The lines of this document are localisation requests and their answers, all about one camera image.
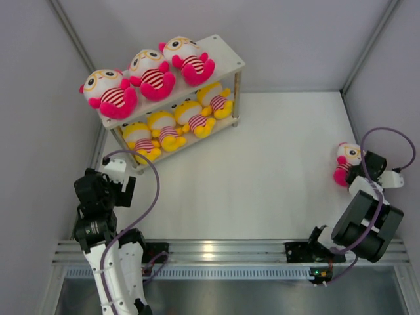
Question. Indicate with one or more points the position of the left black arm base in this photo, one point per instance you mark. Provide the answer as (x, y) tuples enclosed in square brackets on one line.
[(154, 250)]

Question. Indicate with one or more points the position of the yellow plush striped shirt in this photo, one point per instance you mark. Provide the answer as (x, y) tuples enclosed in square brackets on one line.
[(165, 129)]

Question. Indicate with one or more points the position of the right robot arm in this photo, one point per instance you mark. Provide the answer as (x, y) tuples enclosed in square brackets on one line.
[(369, 222)]

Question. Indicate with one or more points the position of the aluminium front rail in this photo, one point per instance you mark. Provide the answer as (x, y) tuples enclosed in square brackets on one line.
[(224, 251)]

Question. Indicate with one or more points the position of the yellow plush shelf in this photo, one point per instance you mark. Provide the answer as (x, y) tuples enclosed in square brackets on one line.
[(139, 138), (214, 97)]

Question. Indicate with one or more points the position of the yellow plush lower shelf left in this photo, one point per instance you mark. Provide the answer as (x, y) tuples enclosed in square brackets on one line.
[(139, 138)]

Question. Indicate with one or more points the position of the pink plush on shelf top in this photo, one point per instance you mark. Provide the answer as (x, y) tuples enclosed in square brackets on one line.
[(109, 92)]

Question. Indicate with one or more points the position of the small black connector board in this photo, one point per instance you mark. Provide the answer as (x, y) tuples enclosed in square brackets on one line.
[(320, 276)]

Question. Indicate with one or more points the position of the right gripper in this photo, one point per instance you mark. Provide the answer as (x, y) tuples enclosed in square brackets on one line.
[(353, 168)]

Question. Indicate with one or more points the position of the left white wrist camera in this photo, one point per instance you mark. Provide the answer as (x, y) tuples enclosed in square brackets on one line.
[(115, 168)]

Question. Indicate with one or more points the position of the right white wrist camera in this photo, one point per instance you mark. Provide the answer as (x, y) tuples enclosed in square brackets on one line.
[(391, 179)]

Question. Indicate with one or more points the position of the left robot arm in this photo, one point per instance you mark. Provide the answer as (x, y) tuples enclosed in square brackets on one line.
[(114, 257)]

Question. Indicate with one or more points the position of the yellow plush lower shelf right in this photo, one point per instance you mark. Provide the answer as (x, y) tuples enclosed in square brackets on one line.
[(214, 97)]

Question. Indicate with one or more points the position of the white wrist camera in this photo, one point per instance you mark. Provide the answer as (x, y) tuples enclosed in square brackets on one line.
[(391, 179), (115, 168)]

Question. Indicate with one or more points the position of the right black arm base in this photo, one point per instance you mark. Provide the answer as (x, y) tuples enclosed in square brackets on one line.
[(303, 252)]

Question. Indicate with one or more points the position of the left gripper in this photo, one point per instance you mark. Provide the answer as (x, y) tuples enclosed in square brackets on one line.
[(123, 199)]

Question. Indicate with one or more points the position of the yellow plush with black eyes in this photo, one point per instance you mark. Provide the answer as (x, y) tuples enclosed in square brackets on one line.
[(194, 118)]

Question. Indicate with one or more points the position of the pink plush with yellow glasses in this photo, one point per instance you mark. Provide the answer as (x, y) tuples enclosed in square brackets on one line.
[(184, 54)]

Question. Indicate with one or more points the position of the white two-tier shelf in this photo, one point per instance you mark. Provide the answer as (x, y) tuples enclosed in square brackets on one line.
[(228, 72)]

